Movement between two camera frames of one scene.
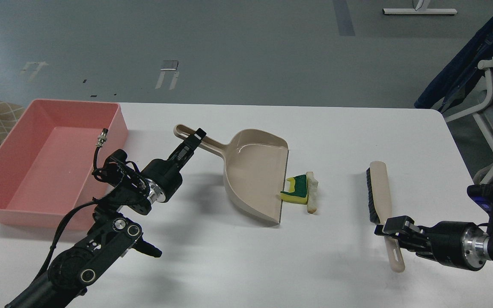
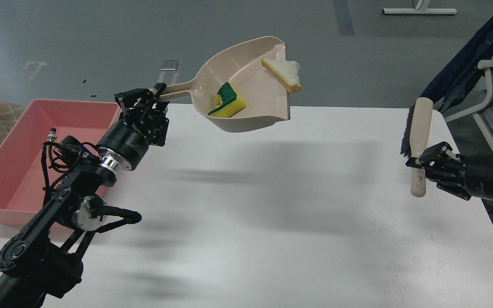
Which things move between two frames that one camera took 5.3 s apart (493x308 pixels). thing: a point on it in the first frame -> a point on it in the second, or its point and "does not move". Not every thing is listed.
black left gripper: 163,179 -> 141,125
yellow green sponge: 298,191 -> 228,102
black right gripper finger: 402,226 -> 435,155
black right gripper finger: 412,244 -> 443,183
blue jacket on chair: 456,74 does not move
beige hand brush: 378,186 -> 414,137
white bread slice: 312,186 -> 286,72
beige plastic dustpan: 255,164 -> 266,99
